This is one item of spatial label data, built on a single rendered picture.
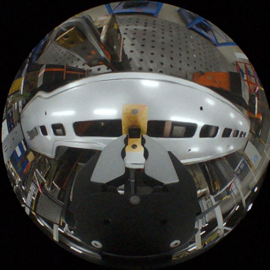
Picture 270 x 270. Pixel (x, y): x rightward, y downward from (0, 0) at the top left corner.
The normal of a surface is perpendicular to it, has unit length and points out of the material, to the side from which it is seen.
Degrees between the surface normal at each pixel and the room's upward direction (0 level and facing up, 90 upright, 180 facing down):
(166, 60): 0
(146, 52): 0
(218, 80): 90
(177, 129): 0
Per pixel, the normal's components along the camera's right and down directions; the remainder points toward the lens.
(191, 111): 0.02, 0.48
